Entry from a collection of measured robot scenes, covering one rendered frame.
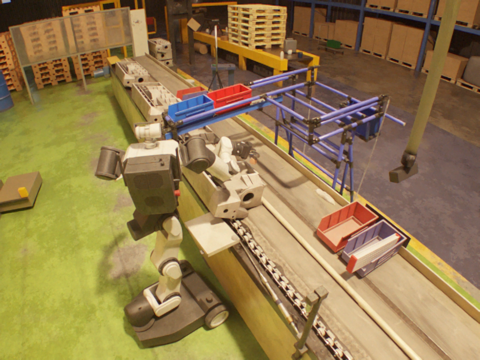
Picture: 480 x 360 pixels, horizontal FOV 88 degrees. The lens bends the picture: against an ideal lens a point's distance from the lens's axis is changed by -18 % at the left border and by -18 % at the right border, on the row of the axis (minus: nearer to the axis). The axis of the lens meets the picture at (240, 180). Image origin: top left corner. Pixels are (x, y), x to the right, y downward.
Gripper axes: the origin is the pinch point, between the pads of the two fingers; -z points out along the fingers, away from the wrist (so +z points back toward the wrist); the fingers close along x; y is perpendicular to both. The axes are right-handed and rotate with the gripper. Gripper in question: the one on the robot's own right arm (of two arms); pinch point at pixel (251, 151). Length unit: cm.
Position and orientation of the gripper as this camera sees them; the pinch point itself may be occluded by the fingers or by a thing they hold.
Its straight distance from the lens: 199.4
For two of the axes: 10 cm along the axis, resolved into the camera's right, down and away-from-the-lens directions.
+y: 4.9, 5.1, -7.1
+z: -7.9, -0.8, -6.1
